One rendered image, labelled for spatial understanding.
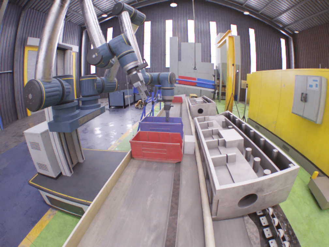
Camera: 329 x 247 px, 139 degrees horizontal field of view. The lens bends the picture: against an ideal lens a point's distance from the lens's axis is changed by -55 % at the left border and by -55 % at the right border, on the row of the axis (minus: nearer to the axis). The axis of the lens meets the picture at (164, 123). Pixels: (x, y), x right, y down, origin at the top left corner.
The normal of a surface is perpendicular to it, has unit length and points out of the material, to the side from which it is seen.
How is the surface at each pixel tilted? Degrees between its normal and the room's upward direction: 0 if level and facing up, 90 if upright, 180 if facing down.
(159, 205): 0
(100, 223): 1
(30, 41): 90
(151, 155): 92
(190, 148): 90
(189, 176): 0
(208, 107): 90
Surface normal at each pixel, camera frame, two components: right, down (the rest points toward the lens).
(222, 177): -0.17, -0.95
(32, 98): 0.11, 0.29
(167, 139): -0.13, 0.26
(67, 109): 0.82, 0.17
